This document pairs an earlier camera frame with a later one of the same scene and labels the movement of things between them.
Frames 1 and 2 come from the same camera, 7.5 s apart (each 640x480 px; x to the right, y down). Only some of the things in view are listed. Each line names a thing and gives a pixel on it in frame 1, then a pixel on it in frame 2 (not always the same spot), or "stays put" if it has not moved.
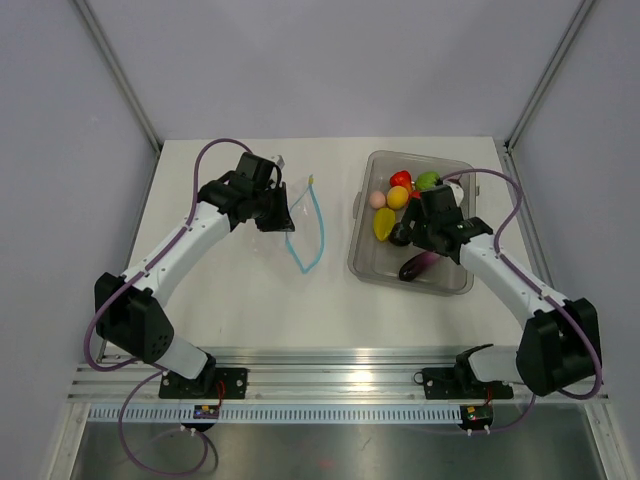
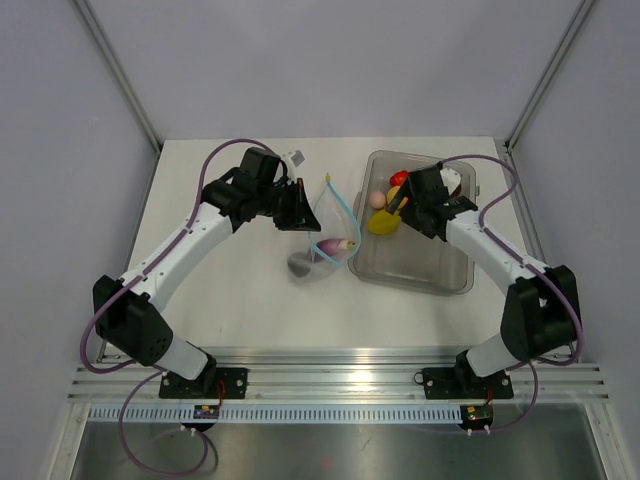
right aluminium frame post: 547,74 stays put
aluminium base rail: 300,377 stays put
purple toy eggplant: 418,266 -> 332,246
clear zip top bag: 296,249 -> 335,236
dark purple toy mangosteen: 398,235 -> 299,264
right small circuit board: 476,415 stays put
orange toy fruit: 397,197 stays put
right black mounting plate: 460,383 stays put
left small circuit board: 206,411 stays put
